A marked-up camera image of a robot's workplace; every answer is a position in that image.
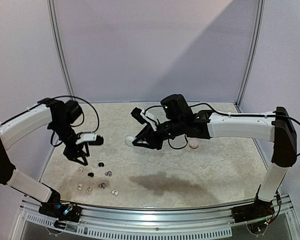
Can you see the white slotted cable duct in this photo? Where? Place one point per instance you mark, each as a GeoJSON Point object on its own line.
{"type": "Point", "coordinates": [43, 228]}

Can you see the round white pink case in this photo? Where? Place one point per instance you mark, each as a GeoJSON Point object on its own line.
{"type": "Point", "coordinates": [193, 144]}

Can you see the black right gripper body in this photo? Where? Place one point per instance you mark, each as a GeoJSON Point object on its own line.
{"type": "Point", "coordinates": [151, 135]}

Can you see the white oval charging case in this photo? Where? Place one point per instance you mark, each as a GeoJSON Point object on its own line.
{"type": "Point", "coordinates": [129, 141]}

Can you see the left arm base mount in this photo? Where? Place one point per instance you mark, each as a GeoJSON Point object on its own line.
{"type": "Point", "coordinates": [64, 211]}

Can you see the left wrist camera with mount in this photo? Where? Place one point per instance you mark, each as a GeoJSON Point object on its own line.
{"type": "Point", "coordinates": [91, 139]}

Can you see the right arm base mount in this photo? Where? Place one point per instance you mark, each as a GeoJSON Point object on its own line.
{"type": "Point", "coordinates": [256, 210]}

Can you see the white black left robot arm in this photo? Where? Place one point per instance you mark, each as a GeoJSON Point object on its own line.
{"type": "Point", "coordinates": [17, 133]}

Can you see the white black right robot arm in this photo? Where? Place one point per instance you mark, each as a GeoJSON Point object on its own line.
{"type": "Point", "coordinates": [274, 127]}

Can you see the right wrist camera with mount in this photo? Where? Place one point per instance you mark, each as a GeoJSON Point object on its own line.
{"type": "Point", "coordinates": [143, 117]}

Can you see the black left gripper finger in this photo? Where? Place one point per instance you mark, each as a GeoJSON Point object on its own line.
{"type": "Point", "coordinates": [86, 151]}
{"type": "Point", "coordinates": [81, 158]}

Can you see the aluminium front rail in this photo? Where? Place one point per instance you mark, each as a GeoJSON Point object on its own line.
{"type": "Point", "coordinates": [188, 218]}

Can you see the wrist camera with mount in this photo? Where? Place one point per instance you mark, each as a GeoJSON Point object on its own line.
{"type": "Point", "coordinates": [143, 117]}
{"type": "Point", "coordinates": [91, 139]}

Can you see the white clip earbud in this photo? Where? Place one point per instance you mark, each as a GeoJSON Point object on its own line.
{"type": "Point", "coordinates": [79, 186]}
{"type": "Point", "coordinates": [115, 193]}

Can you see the aluminium corner frame post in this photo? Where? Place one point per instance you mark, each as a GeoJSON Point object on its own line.
{"type": "Point", "coordinates": [252, 52]}

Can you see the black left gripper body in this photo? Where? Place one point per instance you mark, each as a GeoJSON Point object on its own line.
{"type": "Point", "coordinates": [71, 152]}

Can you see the aluminium left frame post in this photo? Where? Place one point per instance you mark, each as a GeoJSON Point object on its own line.
{"type": "Point", "coordinates": [51, 4]}

